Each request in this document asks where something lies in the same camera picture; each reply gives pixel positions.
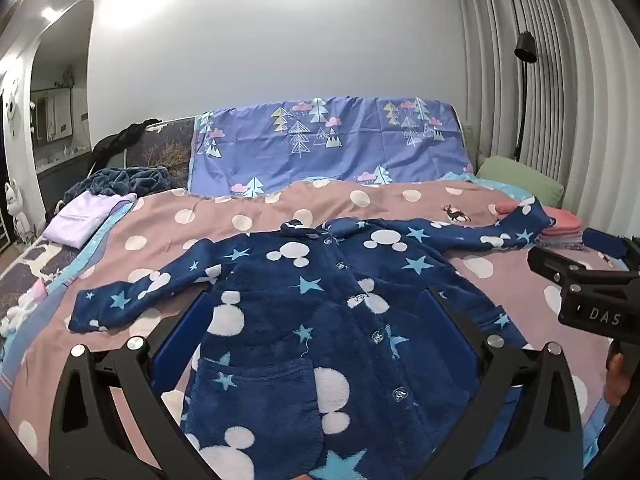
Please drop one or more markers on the lavender folded garment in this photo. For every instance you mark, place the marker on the lavender folded garment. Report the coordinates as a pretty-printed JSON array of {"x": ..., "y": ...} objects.
[{"x": 85, "y": 215}]

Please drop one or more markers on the dark patterned headboard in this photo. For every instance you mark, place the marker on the dark patterned headboard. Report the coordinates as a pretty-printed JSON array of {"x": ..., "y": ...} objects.
[{"x": 167, "y": 150}]

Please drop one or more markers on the white plush toy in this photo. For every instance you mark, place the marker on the white plush toy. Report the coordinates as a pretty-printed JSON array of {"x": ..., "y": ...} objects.
[{"x": 20, "y": 310}]

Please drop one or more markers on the pink polka dot blanket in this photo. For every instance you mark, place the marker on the pink polka dot blanket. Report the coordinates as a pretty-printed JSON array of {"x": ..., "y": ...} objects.
[{"x": 175, "y": 245}]

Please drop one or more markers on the white pleated curtain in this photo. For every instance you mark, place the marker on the white pleated curtain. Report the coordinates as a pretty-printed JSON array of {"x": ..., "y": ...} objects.
[{"x": 565, "y": 85}]

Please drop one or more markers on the person's right hand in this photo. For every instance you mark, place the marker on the person's right hand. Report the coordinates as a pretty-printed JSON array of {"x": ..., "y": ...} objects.
[{"x": 617, "y": 375}]

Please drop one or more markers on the black floor lamp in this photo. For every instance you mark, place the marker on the black floor lamp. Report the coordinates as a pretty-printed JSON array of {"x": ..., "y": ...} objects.
[{"x": 525, "y": 47}]

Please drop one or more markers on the dark blue fleece blanket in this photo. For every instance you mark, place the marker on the dark blue fleece blanket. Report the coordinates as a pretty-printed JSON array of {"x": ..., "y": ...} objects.
[{"x": 130, "y": 177}]

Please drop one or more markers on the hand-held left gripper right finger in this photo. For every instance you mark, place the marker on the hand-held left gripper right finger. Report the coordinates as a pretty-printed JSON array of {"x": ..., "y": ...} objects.
[{"x": 445, "y": 325}]

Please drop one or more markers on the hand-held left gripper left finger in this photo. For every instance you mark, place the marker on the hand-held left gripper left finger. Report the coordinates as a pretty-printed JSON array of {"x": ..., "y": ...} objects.
[{"x": 175, "y": 340}]

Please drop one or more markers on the green pillow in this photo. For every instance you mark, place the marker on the green pillow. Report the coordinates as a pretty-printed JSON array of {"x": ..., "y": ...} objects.
[{"x": 520, "y": 180}]

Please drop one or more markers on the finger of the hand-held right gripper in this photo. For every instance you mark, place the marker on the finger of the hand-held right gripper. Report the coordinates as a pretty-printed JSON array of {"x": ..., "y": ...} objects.
[
  {"x": 550, "y": 262},
  {"x": 602, "y": 242}
]

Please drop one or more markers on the pink folded clothes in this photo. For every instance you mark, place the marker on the pink folded clothes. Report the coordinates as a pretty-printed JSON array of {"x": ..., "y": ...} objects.
[{"x": 565, "y": 222}]

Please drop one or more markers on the black garment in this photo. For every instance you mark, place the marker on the black garment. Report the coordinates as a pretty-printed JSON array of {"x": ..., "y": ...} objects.
[{"x": 122, "y": 137}]

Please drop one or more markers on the blue fleece star-print pajama top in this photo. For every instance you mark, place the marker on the blue fleece star-print pajama top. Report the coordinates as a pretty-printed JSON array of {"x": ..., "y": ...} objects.
[{"x": 280, "y": 310}]

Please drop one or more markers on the purple tree-print sheet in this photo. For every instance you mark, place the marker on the purple tree-print sheet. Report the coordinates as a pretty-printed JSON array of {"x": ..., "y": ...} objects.
[{"x": 350, "y": 150}]

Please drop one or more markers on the striped folded cloths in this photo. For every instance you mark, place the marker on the striped folded cloths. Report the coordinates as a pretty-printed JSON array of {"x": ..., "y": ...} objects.
[{"x": 562, "y": 241}]

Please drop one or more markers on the white bear figurine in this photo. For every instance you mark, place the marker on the white bear figurine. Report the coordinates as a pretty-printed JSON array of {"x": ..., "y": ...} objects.
[{"x": 15, "y": 210}]

